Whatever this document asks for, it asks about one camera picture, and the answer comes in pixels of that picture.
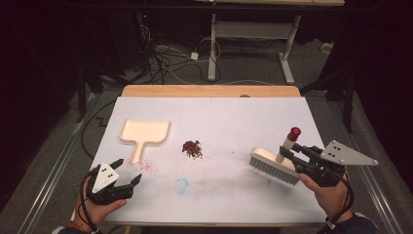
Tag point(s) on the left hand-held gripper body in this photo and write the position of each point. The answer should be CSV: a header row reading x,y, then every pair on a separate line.
x,y
104,178

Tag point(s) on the person's right hand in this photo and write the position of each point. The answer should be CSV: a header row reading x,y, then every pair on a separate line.
x,y
329,200

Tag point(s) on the cream wooden dustpan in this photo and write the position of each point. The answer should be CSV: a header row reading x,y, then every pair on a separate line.
x,y
145,131

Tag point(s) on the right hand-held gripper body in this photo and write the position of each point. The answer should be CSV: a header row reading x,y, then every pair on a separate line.
x,y
347,156

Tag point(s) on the metal floor rail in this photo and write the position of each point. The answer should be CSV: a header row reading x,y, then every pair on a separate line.
x,y
55,169
373,182

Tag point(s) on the white power adapter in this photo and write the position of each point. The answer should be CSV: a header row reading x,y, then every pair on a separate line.
x,y
194,56

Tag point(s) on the white board table cover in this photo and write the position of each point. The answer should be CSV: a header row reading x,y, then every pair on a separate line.
x,y
220,123

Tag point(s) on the black metal stand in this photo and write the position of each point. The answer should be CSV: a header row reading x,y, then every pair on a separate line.
x,y
81,94
348,104

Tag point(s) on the white metal desk frame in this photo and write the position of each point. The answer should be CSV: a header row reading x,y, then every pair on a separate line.
x,y
253,31

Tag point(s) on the pile of red-brown crumbs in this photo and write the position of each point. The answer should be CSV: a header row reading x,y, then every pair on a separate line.
x,y
192,149

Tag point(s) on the person's left hand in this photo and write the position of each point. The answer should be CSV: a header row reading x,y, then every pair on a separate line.
x,y
94,213

